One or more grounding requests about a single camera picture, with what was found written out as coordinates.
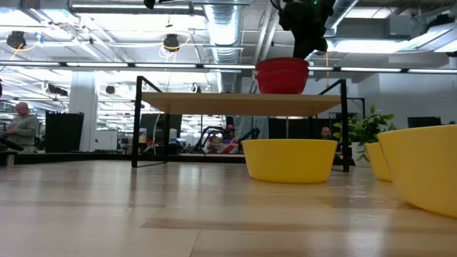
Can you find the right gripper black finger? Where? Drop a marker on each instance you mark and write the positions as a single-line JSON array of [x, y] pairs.
[[321, 43], [303, 44]]

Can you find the red floral ceramic bowl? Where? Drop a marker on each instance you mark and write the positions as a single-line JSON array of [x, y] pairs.
[[282, 72], [282, 63]]

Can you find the red bowls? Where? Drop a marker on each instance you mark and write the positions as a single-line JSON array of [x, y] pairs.
[[282, 85]]

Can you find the yellow plastic bowl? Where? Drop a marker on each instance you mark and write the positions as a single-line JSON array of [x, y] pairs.
[[425, 167], [378, 162], [289, 160]]

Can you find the black background robot arm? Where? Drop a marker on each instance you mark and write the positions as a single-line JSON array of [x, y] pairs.
[[207, 137], [10, 144]]

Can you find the long ceiling light bar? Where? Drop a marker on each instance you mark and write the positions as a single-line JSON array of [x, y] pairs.
[[96, 65]]

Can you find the wooden shelf with black legs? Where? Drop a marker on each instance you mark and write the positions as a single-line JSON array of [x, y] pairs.
[[242, 104]]

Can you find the black room partition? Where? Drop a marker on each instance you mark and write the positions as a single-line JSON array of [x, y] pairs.
[[289, 128], [64, 132]]

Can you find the person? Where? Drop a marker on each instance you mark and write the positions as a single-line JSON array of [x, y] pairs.
[[228, 137], [25, 130], [325, 132]]

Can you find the green plant in white pot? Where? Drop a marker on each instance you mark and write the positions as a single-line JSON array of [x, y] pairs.
[[360, 130]]

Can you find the white building column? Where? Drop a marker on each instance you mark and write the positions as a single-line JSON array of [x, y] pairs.
[[84, 114]]

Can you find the black computer monitor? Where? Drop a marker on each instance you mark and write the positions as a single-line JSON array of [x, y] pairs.
[[425, 122]]

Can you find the white labelled bottle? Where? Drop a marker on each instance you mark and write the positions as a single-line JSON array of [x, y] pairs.
[[143, 135], [173, 135]]

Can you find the round silver ceiling duct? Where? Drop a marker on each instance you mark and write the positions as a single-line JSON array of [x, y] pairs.
[[223, 32], [342, 12]]

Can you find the silver metal post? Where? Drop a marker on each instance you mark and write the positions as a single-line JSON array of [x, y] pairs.
[[10, 160]]

